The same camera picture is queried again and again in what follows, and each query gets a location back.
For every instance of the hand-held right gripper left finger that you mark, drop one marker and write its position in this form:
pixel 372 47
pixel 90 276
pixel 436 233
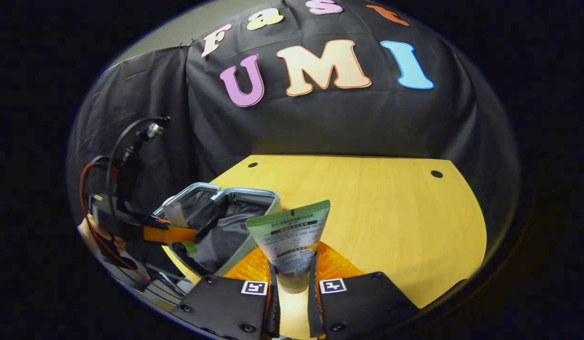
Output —
pixel 273 311

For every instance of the light blue small suitcase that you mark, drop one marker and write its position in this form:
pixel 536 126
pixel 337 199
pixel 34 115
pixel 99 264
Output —
pixel 226 226

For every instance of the white tube with green cap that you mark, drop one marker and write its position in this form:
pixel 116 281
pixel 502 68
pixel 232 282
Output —
pixel 176 217

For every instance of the black backdrop cloth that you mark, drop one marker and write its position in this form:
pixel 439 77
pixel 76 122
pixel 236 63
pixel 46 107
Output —
pixel 367 118

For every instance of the green skin care tube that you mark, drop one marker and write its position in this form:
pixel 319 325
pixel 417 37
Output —
pixel 292 236

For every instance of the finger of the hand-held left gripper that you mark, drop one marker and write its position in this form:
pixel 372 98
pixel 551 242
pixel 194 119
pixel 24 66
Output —
pixel 171 234

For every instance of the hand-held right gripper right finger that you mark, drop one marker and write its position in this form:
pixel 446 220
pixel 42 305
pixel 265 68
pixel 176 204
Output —
pixel 313 307

